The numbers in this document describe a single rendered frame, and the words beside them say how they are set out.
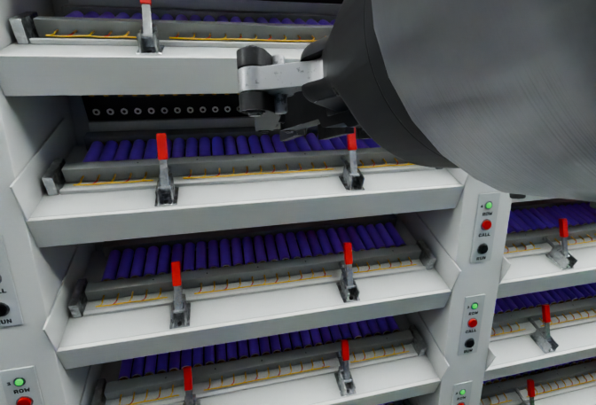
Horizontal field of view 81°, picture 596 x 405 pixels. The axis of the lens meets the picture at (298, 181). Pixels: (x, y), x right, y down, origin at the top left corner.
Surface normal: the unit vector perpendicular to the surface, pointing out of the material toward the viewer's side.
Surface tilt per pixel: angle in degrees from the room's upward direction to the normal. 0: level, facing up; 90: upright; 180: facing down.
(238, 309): 19
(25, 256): 90
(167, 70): 109
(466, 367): 90
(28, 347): 90
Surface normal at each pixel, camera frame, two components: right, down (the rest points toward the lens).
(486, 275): 0.22, 0.26
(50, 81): 0.21, 0.56
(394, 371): 0.07, -0.83
